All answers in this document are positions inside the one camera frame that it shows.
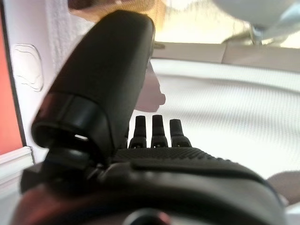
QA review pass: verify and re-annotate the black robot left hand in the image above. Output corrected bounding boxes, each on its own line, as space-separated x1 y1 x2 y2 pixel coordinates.
9 10 288 225

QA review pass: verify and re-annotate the woven wicker basket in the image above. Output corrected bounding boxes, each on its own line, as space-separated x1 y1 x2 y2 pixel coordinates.
67 0 169 31

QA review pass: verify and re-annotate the bed with beige cover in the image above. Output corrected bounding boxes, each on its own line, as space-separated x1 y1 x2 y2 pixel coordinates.
135 41 300 205

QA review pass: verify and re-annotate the white textured bed blanket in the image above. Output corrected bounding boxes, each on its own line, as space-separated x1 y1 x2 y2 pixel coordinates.
150 58 300 180

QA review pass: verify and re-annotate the grey striped rug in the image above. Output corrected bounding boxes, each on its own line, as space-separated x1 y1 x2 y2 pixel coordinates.
44 0 97 83

